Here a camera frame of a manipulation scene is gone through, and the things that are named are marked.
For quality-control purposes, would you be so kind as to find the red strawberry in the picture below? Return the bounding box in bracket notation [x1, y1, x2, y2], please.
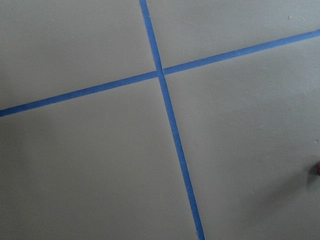
[316, 162, 320, 176]

